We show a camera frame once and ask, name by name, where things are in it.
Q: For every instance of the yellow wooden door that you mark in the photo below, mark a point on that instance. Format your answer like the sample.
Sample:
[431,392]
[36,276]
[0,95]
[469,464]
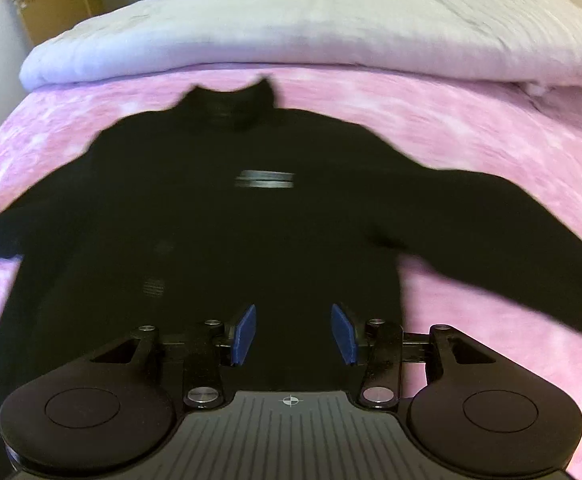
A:
[56,0]

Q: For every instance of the pink floral blanket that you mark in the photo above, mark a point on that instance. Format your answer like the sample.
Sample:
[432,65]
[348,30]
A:
[471,125]

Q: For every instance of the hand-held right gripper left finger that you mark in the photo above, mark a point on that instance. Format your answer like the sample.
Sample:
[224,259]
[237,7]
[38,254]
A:
[245,332]

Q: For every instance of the white ribbed quilt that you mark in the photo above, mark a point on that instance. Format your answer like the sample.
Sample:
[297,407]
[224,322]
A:
[271,25]

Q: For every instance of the black sweater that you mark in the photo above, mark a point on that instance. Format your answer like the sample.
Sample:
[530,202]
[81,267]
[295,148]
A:
[271,240]

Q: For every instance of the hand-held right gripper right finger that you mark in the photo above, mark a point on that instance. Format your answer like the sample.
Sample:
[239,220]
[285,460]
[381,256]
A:
[343,332]

